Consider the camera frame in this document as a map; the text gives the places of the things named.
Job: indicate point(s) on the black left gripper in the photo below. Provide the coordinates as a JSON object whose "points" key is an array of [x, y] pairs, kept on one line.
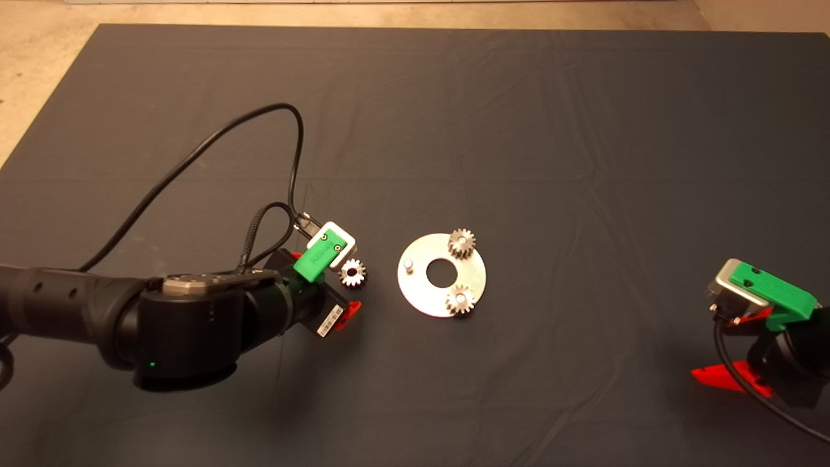
{"points": [[311, 305]]}

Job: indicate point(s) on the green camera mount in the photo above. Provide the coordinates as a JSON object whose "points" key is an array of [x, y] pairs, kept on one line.
{"points": [[778, 295], [314, 259]]}

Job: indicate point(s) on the round metal carrier plate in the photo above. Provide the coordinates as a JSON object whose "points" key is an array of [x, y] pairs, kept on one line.
{"points": [[415, 295]]}

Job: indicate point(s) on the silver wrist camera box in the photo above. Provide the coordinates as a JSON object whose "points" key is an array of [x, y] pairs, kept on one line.
{"points": [[345, 246], [729, 282]]}

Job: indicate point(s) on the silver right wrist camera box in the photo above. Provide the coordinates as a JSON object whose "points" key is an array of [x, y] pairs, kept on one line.
{"points": [[729, 282]]}

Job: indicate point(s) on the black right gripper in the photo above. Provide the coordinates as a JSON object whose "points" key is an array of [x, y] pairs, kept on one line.
{"points": [[791, 383]]}

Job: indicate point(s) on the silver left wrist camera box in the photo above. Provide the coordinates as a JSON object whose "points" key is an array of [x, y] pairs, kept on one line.
{"points": [[345, 246]]}

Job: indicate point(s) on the dark grey table cloth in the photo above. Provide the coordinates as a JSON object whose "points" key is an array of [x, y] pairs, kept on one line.
{"points": [[519, 97]]}

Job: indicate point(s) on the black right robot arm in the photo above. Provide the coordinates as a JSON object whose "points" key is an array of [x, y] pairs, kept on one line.
{"points": [[818, 331]]}

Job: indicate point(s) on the green left camera mount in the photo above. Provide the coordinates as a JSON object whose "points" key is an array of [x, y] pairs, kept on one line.
{"points": [[314, 259]]}

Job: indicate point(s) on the green right camera mount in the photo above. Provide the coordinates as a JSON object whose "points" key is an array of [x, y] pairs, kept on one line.
{"points": [[778, 295]]}

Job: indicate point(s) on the steel planetary gear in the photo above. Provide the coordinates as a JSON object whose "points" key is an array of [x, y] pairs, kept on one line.
{"points": [[454, 246], [452, 301], [345, 277]]}

